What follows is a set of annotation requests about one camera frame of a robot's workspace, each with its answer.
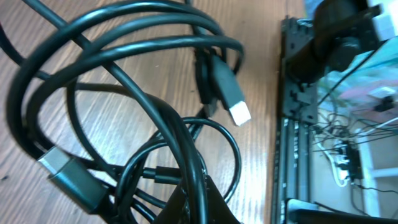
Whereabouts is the thick black USB cable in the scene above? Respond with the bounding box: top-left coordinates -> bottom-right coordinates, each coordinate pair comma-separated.
0,0 -> 252,224

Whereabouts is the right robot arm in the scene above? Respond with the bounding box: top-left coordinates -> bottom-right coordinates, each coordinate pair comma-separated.
282,0 -> 382,83

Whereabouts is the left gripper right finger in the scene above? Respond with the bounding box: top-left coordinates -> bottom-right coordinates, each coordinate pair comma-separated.
205,175 -> 240,224

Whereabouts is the thin black cable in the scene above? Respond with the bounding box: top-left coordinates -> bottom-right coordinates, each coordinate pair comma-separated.
65,81 -> 243,224

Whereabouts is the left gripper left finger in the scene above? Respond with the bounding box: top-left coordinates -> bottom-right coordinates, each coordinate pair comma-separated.
152,183 -> 190,224

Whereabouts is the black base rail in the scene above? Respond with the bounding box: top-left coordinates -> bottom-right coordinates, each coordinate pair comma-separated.
270,17 -> 395,224

